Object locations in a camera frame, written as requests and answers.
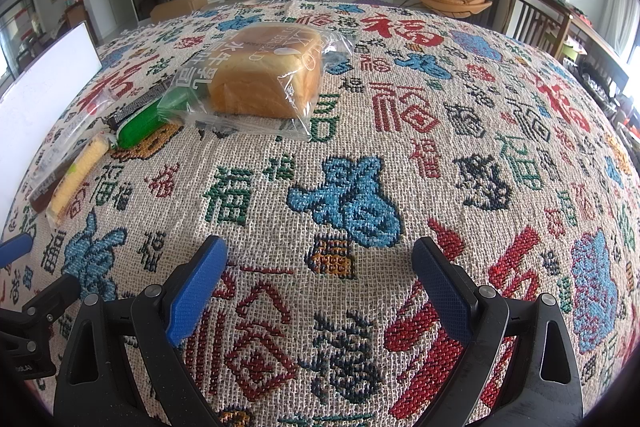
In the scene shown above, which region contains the green candy packet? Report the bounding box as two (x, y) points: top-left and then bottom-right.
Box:
(117, 97), (197, 150)

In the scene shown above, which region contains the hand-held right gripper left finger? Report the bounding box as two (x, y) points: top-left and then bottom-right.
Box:
(54, 235), (229, 427)

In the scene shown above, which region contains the dark wooden chair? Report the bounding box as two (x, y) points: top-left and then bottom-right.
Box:
(505, 0), (573, 60)

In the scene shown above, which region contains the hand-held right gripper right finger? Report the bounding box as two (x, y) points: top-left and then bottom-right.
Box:
(411, 236), (585, 427)

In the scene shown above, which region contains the brown cardboard box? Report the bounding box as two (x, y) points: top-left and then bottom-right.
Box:
(150, 0), (208, 22)

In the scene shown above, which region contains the cluttered wooden table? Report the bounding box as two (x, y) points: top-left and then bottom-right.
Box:
(565, 0), (640, 132)

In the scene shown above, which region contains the bread loaf packet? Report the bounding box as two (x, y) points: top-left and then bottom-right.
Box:
(157, 23), (358, 142)

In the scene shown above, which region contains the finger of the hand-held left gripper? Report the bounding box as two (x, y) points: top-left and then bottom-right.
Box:
(0, 234), (33, 268)
(22, 276), (83, 323)

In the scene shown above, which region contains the printed woven blanket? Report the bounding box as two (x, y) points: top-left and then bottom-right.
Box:
(0, 0), (640, 427)

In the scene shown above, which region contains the white cardboard box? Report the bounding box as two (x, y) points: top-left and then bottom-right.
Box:
(0, 21), (103, 233)

